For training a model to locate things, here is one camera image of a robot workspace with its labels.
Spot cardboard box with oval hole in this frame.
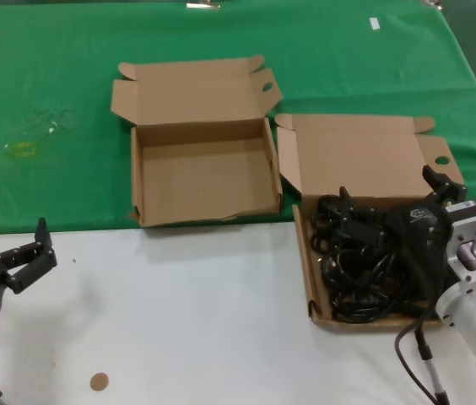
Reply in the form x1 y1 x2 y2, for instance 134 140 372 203
110 54 284 230

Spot cardboard box with round hole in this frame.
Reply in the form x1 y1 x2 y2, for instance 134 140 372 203
274 112 466 334

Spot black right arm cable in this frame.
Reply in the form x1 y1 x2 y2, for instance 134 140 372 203
393 311 450 405

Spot round brown sticker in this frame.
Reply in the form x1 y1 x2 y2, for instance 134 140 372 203
89 372 109 392

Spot green tablecloth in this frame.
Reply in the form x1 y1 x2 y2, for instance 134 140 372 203
0 0 476 235

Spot tangled black power cables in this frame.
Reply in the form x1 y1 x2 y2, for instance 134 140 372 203
310 193 441 324

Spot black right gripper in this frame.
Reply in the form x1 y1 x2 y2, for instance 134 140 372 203
333 165 468 305

